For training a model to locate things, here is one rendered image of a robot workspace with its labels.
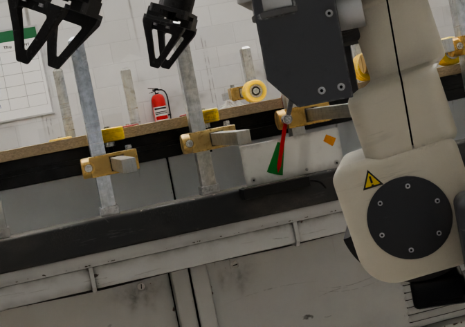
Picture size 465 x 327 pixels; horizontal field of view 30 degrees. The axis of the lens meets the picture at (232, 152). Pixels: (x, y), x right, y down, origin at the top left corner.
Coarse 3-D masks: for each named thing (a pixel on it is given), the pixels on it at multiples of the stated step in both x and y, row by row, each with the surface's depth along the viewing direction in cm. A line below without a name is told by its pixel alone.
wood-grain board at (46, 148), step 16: (224, 112) 230; (240, 112) 231; (256, 112) 232; (128, 128) 225; (144, 128) 226; (160, 128) 226; (176, 128) 227; (48, 144) 220; (64, 144) 221; (80, 144) 222; (0, 160) 218
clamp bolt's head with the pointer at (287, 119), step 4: (284, 116) 215; (288, 116) 215; (284, 120) 215; (288, 120) 215; (284, 124) 216; (284, 128) 216; (284, 132) 216; (284, 136) 216; (284, 140) 216; (280, 144) 216; (280, 148) 216; (280, 152) 216; (280, 156) 216; (280, 160) 216; (280, 164) 216
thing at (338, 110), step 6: (312, 108) 215; (318, 108) 207; (324, 108) 203; (330, 108) 199; (336, 108) 195; (342, 108) 191; (348, 108) 187; (312, 114) 213; (318, 114) 208; (324, 114) 204; (330, 114) 200; (336, 114) 196; (342, 114) 192; (348, 114) 188
